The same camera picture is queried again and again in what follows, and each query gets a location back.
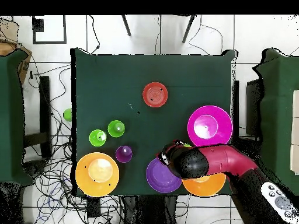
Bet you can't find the brown cardboard box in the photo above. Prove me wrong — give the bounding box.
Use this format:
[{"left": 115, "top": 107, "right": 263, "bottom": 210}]
[{"left": 0, "top": 18, "right": 33, "bottom": 85}]

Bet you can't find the small green plastic bowl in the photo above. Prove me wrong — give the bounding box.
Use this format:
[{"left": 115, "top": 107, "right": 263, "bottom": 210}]
[{"left": 63, "top": 108, "right": 72, "bottom": 123}]

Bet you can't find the green side table cloth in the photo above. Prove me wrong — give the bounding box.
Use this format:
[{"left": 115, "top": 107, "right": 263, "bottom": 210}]
[
  {"left": 0, "top": 50, "right": 34, "bottom": 187},
  {"left": 251, "top": 48, "right": 299, "bottom": 194}
]

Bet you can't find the large pink plastic bowl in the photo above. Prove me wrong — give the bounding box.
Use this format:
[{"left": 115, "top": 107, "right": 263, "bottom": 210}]
[{"left": 187, "top": 105, "right": 234, "bottom": 148}]

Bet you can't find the tangle of floor cables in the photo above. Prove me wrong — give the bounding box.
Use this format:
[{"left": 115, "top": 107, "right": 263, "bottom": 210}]
[{"left": 22, "top": 62, "right": 80, "bottom": 224}]

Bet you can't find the black stand bar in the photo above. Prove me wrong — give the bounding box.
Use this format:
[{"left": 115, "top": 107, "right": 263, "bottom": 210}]
[
  {"left": 231, "top": 80, "right": 240, "bottom": 143},
  {"left": 23, "top": 75, "right": 53, "bottom": 159}
]

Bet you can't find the black square floor frame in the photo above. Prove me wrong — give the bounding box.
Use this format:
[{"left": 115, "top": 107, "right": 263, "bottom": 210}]
[{"left": 32, "top": 15, "right": 67, "bottom": 45}]

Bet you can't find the small red plastic bowl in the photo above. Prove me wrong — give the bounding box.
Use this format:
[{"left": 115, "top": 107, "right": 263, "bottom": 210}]
[{"left": 142, "top": 82, "right": 169, "bottom": 109}]

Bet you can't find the purple plastic bowl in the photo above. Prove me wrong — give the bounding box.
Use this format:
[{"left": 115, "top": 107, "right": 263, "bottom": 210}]
[{"left": 146, "top": 157, "right": 183, "bottom": 194}]

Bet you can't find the large orange plastic bowl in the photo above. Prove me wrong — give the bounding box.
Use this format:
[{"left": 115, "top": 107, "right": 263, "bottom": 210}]
[
  {"left": 75, "top": 152, "right": 120, "bottom": 198},
  {"left": 182, "top": 172, "right": 227, "bottom": 197}
]

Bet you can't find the black floor power box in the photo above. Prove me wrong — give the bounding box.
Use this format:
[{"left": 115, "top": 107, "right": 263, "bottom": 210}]
[{"left": 86, "top": 197, "right": 102, "bottom": 218}]

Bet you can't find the black equipment box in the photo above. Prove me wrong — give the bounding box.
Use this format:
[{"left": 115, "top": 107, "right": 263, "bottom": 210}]
[{"left": 245, "top": 78, "right": 263, "bottom": 137}]

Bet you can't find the thin black cable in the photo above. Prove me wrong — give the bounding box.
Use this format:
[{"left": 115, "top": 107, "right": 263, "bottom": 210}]
[
  {"left": 187, "top": 15, "right": 224, "bottom": 56},
  {"left": 88, "top": 15, "right": 101, "bottom": 55}
]

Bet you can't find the black tripod leg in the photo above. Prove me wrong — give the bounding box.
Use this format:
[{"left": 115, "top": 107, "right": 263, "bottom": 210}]
[
  {"left": 182, "top": 15, "right": 197, "bottom": 44},
  {"left": 121, "top": 15, "right": 132, "bottom": 37}
]

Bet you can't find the dark green table cloth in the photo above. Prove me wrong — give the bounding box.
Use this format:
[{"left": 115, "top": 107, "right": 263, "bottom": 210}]
[{"left": 70, "top": 48, "right": 239, "bottom": 197}]

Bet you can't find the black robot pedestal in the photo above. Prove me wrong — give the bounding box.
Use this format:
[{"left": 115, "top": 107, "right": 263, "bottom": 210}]
[{"left": 121, "top": 195, "right": 178, "bottom": 224}]

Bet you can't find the purple plastic cup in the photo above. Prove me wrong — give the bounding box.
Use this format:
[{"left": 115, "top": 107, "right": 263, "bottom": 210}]
[{"left": 115, "top": 145, "right": 133, "bottom": 163}]

